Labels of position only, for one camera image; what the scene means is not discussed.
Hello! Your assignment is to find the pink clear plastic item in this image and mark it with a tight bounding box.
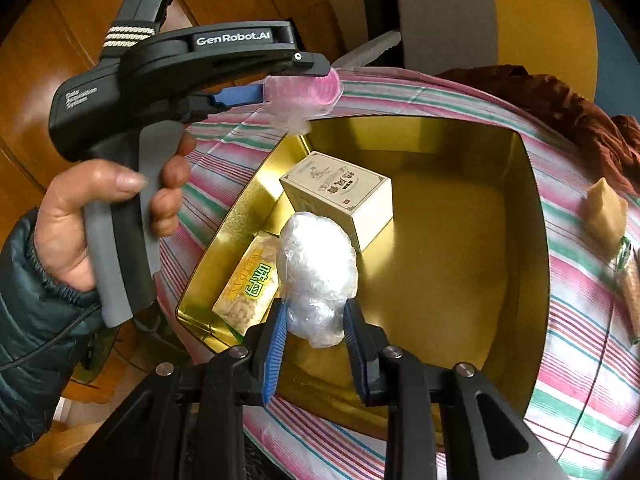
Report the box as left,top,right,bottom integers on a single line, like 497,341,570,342
263,67,345,134

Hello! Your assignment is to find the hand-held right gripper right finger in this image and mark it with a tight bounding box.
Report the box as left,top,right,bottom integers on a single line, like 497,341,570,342
342,297,568,480

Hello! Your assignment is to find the black cable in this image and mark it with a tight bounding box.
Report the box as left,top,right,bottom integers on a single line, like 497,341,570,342
0,305,103,367

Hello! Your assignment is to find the person's left forearm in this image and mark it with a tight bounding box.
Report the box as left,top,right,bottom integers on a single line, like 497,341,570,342
0,207,103,456

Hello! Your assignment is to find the beige cardboard box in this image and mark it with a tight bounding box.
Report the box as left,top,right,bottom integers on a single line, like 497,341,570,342
279,151,393,254

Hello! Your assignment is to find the yellow green snack packet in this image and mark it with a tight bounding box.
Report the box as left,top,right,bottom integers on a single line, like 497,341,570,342
212,230,282,337

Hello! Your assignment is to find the beige wrapped packet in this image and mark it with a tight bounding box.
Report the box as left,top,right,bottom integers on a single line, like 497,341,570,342
585,177,630,259

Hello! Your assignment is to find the person's left hand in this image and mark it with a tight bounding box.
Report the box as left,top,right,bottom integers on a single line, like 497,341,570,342
34,132,198,292

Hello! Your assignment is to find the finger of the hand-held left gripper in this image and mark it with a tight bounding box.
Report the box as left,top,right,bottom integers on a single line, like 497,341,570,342
215,50,332,81
187,84,265,113

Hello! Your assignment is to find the striped bed sheet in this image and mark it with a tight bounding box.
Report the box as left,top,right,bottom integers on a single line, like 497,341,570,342
155,67,640,480

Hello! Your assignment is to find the gold metal tin box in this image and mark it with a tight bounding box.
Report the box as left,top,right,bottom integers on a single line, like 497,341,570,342
176,115,551,450

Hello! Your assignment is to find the yellow grey blue chair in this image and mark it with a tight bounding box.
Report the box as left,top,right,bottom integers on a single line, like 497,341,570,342
310,0,640,111

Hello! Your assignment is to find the grey chair armrest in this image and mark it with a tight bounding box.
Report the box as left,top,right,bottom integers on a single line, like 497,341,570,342
331,30,403,69

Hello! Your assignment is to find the rust brown cloth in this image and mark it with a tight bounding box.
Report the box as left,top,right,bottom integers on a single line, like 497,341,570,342
435,64,640,196

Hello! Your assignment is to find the clear plastic bundle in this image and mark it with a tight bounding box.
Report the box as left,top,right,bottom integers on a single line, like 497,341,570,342
277,211,359,349

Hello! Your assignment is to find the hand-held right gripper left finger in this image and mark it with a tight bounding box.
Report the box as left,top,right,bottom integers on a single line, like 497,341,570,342
60,297,288,480

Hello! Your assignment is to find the tan packet with green end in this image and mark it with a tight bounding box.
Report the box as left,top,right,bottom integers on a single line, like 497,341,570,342
612,236,640,346

